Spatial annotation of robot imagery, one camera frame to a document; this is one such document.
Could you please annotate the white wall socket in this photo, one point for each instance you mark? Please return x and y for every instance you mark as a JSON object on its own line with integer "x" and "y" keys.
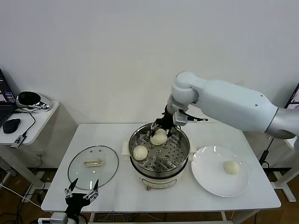
{"x": 40, "y": 154}

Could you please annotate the steel steamer basket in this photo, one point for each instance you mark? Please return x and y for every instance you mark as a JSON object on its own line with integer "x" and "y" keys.
{"x": 182, "y": 147}

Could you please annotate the large white plate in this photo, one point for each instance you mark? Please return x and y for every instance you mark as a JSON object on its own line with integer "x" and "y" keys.
{"x": 210, "y": 172}

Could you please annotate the chrome and black headset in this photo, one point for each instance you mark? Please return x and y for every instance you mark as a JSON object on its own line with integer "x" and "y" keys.
{"x": 29, "y": 99}

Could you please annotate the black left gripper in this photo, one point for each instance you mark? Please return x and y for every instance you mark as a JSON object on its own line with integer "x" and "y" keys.
{"x": 77, "y": 201}

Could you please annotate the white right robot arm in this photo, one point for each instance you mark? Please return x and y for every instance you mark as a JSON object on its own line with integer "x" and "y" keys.
{"x": 233, "y": 105}

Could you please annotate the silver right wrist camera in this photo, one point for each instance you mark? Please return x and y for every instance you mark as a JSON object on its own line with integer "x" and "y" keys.
{"x": 181, "y": 118}

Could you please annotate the round glass pot lid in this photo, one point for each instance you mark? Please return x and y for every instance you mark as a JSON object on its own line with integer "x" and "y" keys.
{"x": 105, "y": 168}

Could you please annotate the black computer mouse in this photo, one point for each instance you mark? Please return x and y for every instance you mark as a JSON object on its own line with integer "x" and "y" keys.
{"x": 11, "y": 126}

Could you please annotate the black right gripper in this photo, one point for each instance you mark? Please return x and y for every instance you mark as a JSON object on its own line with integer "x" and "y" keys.
{"x": 166, "y": 121}

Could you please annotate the white side table with headset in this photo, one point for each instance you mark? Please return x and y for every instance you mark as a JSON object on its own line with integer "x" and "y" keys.
{"x": 44, "y": 123}

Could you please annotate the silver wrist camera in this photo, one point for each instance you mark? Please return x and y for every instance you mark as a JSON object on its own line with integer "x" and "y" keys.
{"x": 57, "y": 218}
{"x": 181, "y": 118}

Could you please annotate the white side table with label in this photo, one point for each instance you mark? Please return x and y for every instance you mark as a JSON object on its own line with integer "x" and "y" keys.
{"x": 288, "y": 189}

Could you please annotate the small grey usb hub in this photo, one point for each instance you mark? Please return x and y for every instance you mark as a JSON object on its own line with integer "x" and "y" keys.
{"x": 18, "y": 141}

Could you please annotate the white electric cooker base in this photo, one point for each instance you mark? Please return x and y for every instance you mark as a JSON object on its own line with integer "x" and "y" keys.
{"x": 158, "y": 180}

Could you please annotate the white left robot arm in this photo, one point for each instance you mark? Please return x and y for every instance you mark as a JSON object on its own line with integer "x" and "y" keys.
{"x": 76, "y": 219}

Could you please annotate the black laptop with dark screen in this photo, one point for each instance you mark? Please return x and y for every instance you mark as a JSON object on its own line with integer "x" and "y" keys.
{"x": 5, "y": 98}

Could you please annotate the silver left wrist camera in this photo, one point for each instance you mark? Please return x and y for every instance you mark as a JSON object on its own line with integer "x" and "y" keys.
{"x": 57, "y": 218}

